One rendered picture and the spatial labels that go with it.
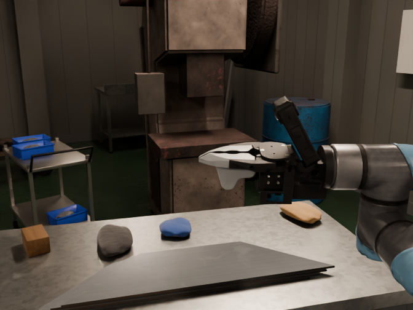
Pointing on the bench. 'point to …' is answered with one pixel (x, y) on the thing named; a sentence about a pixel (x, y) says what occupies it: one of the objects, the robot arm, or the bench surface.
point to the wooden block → (35, 240)
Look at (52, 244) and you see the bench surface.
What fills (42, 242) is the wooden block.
